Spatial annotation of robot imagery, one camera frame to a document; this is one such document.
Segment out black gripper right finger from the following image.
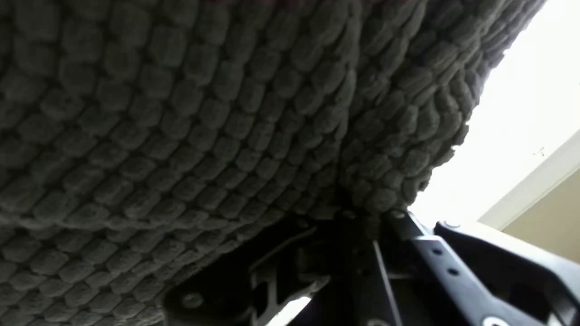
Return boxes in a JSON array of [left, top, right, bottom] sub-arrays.
[[382, 209, 529, 326]]

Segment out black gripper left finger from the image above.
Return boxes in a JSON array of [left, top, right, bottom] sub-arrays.
[[161, 219, 335, 326]]

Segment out dark gray textured pillow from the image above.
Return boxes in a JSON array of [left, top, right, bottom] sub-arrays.
[[0, 0, 549, 326]]

